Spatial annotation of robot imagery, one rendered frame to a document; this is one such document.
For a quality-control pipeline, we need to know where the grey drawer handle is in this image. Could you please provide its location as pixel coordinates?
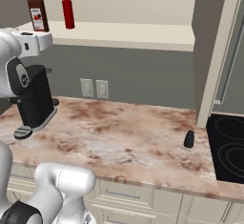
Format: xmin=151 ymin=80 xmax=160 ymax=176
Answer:
xmin=104 ymin=188 xmax=142 ymax=200
xmin=105 ymin=215 xmax=129 ymax=224

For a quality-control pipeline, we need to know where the beige drawer front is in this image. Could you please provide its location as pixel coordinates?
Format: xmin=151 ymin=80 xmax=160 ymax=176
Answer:
xmin=92 ymin=204 xmax=157 ymax=224
xmin=97 ymin=179 xmax=154 ymax=207
xmin=7 ymin=163 xmax=36 ymax=194

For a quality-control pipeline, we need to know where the beige open wall cabinet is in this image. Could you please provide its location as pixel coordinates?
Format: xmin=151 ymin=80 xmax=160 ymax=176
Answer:
xmin=14 ymin=0 xmax=230 ymax=52

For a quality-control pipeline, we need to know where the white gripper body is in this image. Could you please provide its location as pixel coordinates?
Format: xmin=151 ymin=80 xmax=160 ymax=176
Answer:
xmin=36 ymin=31 xmax=53 ymax=53

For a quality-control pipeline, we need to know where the beige cabinet door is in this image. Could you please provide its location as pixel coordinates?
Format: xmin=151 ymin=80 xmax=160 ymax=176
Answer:
xmin=195 ymin=0 xmax=244 ymax=129

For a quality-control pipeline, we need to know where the black shaker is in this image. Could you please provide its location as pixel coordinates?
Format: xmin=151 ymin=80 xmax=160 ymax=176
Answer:
xmin=183 ymin=130 xmax=196 ymax=149

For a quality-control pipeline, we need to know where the black hob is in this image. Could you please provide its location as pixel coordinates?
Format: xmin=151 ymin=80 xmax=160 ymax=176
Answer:
xmin=205 ymin=112 xmax=244 ymax=185

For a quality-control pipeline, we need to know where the black coffee machine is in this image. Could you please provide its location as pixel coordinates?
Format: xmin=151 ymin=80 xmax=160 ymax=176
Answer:
xmin=8 ymin=64 xmax=61 ymax=140

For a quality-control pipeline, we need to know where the white wall outlet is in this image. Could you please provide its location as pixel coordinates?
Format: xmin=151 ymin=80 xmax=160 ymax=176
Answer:
xmin=95 ymin=79 xmax=111 ymax=100
xmin=79 ymin=77 xmax=95 ymax=99

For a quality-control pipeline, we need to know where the beige cupboard door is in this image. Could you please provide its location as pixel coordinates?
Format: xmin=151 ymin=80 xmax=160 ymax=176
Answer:
xmin=152 ymin=190 xmax=244 ymax=224

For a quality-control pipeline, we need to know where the red ketchup bottle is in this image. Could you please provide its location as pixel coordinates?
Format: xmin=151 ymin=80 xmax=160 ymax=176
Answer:
xmin=61 ymin=0 xmax=76 ymax=31

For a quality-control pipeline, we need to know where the grey cabinet door handle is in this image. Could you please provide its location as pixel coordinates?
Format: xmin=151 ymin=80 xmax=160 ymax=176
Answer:
xmin=213 ymin=10 xmax=244 ymax=106

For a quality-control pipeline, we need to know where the dark red paprika jar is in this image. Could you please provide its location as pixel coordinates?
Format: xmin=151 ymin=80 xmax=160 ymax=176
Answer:
xmin=27 ymin=0 xmax=51 ymax=33

